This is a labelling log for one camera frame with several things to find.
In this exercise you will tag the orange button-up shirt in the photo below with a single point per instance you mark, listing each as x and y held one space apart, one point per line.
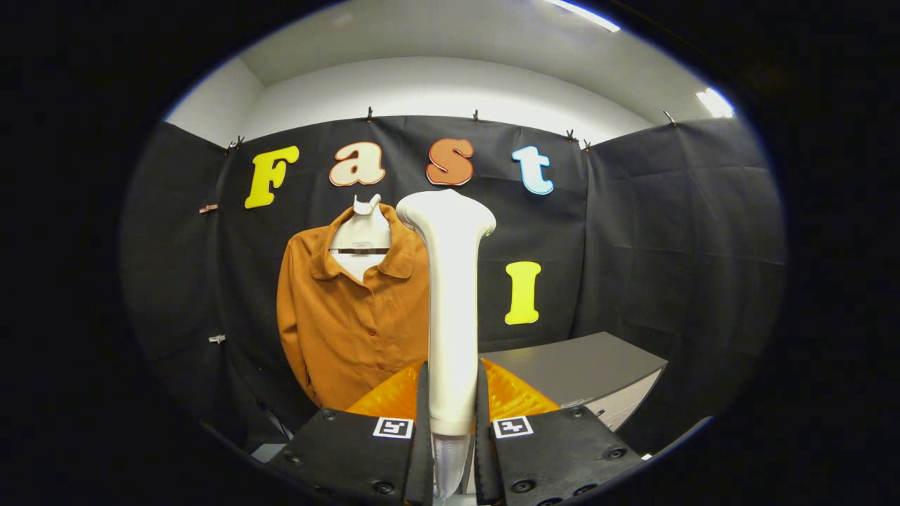
351 337

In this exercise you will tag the row of black clips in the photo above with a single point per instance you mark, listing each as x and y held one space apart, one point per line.
476 116

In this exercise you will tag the black backdrop cloth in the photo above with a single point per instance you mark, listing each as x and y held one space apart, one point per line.
654 232

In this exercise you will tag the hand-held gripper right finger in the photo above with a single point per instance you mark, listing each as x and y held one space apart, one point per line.
555 457

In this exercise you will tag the short ceiling light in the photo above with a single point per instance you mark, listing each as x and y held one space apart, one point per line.
715 102

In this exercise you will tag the white garment steamer head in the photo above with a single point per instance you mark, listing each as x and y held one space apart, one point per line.
451 302

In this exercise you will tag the white mannequin torso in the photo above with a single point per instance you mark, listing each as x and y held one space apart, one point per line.
360 232

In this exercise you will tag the long ceiling light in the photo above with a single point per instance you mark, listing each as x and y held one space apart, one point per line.
583 14

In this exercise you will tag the grey cabinet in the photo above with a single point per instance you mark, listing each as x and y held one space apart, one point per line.
576 365

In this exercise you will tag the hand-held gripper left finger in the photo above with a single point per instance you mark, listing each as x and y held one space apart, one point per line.
351 457

